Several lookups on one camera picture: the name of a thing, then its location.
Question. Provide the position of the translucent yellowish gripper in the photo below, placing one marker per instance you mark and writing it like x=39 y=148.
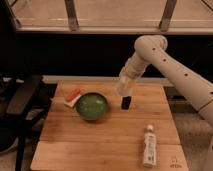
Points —
x=125 y=80

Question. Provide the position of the white ceramic cup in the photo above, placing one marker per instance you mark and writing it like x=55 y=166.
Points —
x=122 y=91

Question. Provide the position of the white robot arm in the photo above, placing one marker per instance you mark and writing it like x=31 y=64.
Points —
x=151 y=49

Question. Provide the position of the black eraser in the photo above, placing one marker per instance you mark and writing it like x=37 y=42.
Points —
x=126 y=101

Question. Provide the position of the green bowl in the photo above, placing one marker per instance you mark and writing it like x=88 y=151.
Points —
x=92 y=106

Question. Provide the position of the white sponge block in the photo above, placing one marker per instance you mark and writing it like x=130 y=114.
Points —
x=72 y=103

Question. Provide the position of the wooden board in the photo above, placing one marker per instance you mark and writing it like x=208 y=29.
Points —
x=68 y=143

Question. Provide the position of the white squeeze bottle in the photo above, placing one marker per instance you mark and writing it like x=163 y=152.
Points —
x=149 y=154

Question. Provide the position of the black chair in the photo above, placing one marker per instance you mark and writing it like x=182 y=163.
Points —
x=22 y=105

